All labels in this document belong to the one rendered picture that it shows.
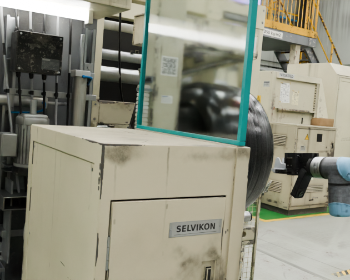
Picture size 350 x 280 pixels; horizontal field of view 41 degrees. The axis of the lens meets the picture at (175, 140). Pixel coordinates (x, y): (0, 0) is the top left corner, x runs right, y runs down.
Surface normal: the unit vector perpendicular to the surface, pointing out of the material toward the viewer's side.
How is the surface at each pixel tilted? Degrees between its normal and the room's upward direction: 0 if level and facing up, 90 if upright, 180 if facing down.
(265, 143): 78
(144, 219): 90
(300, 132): 90
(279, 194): 90
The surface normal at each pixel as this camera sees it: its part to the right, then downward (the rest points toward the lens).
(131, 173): 0.53, 0.10
